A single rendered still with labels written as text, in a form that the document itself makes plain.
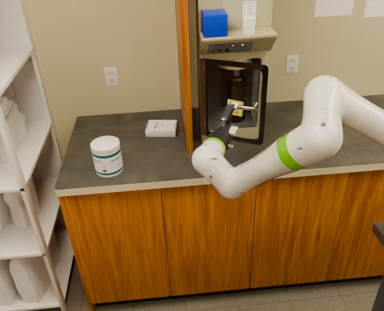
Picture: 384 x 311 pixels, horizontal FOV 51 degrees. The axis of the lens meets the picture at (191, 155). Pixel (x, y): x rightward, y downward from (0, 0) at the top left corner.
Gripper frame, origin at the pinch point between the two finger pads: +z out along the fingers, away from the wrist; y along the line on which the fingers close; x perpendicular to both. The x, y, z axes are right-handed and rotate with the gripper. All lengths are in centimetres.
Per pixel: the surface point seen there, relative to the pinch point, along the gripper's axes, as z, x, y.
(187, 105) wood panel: 4.0, 23.3, 0.4
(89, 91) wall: 26, 94, -12
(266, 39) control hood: 18.8, -7.9, 28.5
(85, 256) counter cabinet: -38, 66, -72
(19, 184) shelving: -45, 87, -26
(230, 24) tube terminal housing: 21.5, 8.7, 32.8
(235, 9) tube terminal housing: 22.4, 6.9, 39.2
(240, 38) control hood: 12.4, 1.6, 30.2
